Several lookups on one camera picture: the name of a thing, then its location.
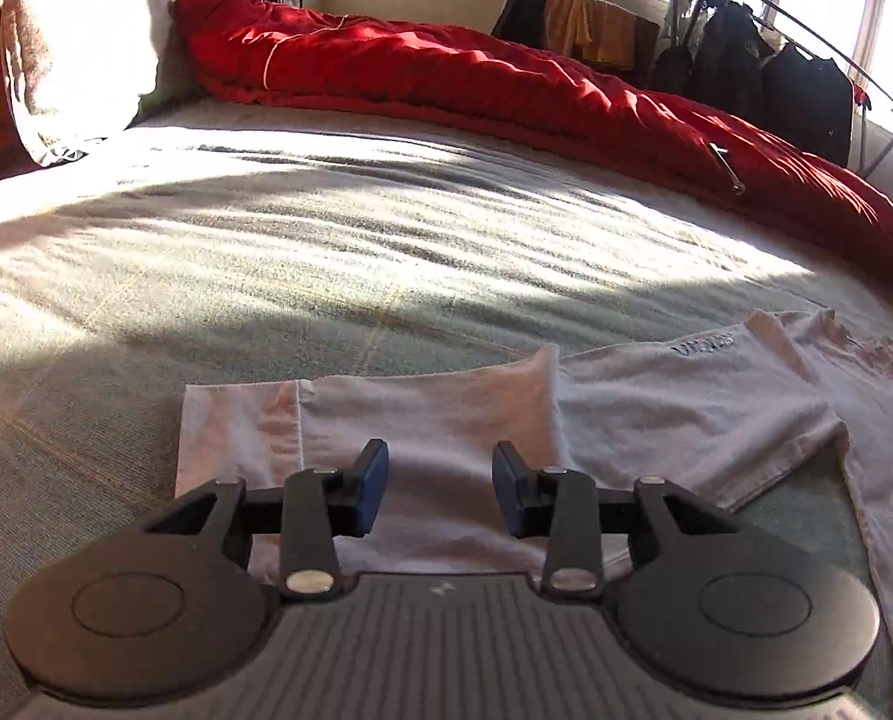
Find orange draped clothes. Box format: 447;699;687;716
543;0;635;68

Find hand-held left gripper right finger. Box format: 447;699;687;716
492;441;736;602

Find black draped cloth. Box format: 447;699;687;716
492;0;553;42

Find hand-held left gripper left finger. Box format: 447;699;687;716
142;440;389;601

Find metal clothes rack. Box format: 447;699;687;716
702;0;893;181

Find pale pillow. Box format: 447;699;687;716
0;0;230;166

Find metal crank handle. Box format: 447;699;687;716
709;141;748;196

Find black jacket with round patch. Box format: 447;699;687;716
690;0;774;125

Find dark hanging cloth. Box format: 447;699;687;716
652;0;718;91

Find white long-sleeve shirt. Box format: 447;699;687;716
175;310;893;720

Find plain black hanging jacket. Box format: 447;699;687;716
762;41;854;166

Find red quilt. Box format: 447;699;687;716
172;0;893;295

